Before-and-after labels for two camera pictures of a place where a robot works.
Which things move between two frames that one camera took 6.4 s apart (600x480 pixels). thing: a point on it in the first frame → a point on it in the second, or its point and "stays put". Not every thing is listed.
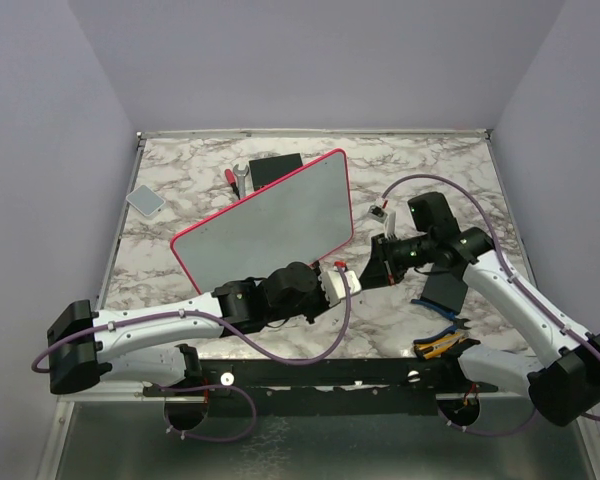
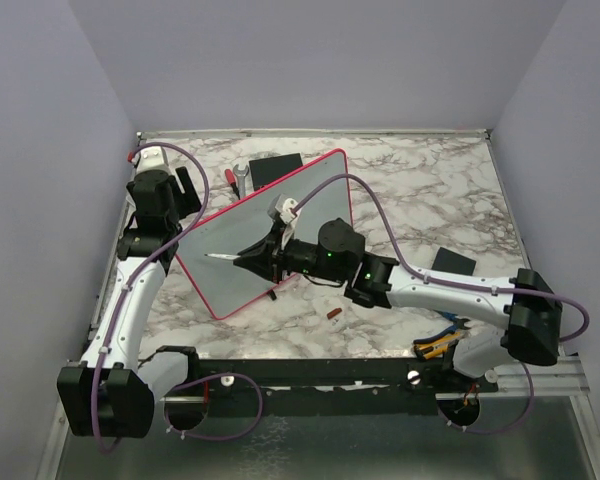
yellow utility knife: [435, 348] stays put
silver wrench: [241, 174] stays put
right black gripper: [376, 271] → [267, 257]
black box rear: [266, 170] stays put
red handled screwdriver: [230, 177] stays put
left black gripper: [324, 303] → [189, 202]
